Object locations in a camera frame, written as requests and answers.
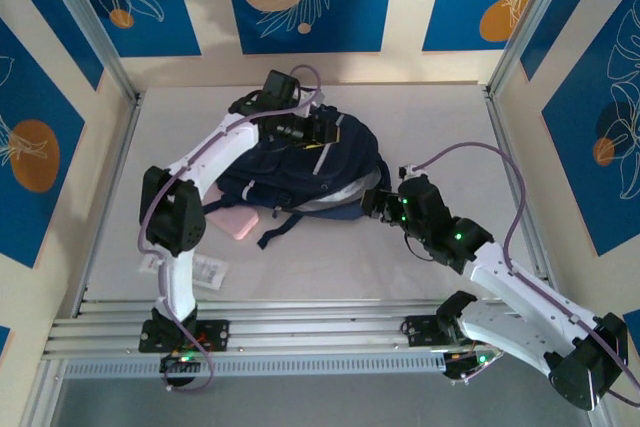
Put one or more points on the navy blue backpack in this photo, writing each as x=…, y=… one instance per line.
x=350, y=157

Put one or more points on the pink case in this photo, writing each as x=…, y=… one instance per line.
x=235, y=224

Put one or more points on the white packet with red print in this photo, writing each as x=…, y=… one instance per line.
x=210, y=272

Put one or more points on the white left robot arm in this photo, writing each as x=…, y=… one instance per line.
x=220, y=147

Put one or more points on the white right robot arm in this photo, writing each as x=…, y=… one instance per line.
x=525, y=287

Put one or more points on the small circuit board with LED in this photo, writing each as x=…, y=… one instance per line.
x=465, y=367
x=180, y=362

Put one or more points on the aluminium side rail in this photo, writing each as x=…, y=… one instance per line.
x=112, y=197
x=502, y=132

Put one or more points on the aluminium frame rails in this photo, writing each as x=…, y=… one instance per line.
x=310, y=332

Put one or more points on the aluminium corner post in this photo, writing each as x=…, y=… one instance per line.
x=91, y=22
x=532, y=22

